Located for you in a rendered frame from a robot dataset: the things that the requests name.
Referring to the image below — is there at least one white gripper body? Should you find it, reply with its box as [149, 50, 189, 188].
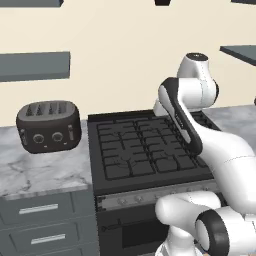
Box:
[152, 98, 170, 117]

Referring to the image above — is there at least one black oven door handle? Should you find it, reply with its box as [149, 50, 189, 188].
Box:
[101, 219, 162, 233]

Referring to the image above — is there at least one black range with hob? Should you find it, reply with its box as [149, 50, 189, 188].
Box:
[87, 108, 229, 256]

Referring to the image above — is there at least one silver drawer handle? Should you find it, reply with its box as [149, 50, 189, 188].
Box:
[30, 233, 67, 246]
[18, 203, 60, 216]

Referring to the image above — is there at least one grey drawer front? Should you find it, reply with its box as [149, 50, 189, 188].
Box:
[0, 191, 76, 228]
[0, 218, 99, 256]

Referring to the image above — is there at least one black oven door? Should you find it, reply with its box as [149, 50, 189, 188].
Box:
[97, 205, 175, 256]

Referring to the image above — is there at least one black range hood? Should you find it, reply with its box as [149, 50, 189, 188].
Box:
[154, 0, 173, 7]

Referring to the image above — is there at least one dark brown four-slot toaster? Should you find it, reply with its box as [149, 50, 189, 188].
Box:
[15, 100, 83, 155]

